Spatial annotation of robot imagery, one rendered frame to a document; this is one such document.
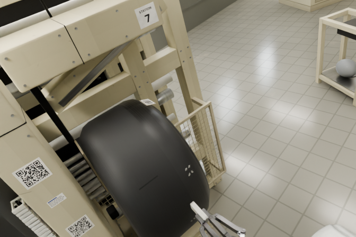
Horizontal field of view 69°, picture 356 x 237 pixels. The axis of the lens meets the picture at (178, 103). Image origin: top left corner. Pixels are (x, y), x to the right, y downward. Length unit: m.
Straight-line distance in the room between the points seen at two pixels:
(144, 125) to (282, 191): 1.70
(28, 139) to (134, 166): 0.30
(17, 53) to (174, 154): 0.60
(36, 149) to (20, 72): 0.30
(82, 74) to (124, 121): 0.36
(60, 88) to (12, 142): 0.44
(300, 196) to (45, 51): 2.06
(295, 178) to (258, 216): 0.48
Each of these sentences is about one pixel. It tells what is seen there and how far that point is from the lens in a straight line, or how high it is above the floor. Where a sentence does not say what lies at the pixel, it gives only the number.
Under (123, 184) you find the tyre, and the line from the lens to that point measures 0.84.
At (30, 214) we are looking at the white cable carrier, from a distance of 0.96.
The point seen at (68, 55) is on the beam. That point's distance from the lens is 1.01.
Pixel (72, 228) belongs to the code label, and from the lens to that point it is 1.03.
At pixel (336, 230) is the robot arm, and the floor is 1.37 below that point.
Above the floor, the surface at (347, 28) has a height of 0.79.
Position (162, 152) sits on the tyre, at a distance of 0.85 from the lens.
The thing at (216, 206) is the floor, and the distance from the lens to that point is 2.35.
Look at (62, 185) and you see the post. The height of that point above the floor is 1.41.
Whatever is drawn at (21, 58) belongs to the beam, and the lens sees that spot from 0.99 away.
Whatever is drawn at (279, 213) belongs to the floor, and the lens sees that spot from 2.29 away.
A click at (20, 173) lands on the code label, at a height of 1.53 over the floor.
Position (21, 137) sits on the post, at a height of 1.63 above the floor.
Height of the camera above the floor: 1.97
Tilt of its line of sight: 34 degrees down
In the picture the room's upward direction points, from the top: 17 degrees counter-clockwise
